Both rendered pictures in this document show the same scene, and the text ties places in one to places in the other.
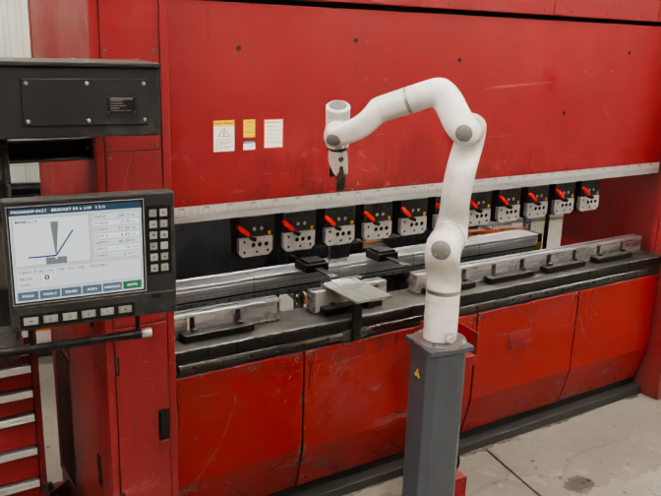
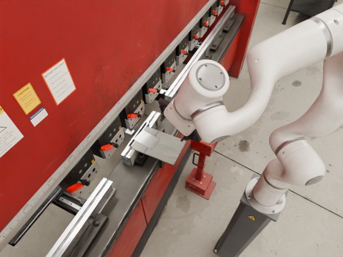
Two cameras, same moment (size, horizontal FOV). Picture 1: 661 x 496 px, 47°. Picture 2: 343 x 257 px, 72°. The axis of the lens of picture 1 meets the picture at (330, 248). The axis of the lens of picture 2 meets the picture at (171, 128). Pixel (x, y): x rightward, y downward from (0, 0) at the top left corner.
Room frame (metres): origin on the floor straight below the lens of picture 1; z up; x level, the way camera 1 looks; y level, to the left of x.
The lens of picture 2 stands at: (2.35, 0.25, 2.09)
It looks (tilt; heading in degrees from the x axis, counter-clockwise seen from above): 50 degrees down; 328
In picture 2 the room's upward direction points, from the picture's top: straight up
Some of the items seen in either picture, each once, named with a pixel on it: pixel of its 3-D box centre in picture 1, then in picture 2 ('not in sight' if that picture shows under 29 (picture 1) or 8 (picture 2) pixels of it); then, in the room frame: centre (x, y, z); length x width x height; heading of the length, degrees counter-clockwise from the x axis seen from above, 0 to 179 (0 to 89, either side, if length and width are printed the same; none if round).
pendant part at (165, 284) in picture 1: (91, 255); not in sight; (2.04, 0.67, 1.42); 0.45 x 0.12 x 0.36; 117
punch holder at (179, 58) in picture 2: (442, 211); (177, 48); (3.50, -0.52, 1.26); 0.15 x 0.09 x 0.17; 123
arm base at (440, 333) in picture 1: (441, 316); (270, 186); (2.53, -0.40, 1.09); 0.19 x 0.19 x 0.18
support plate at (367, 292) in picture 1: (356, 290); (159, 145); (3.07, -0.12, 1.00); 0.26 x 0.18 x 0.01; 33
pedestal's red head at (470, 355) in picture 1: (448, 342); (206, 135); (3.12, -0.53, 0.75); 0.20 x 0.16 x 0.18; 118
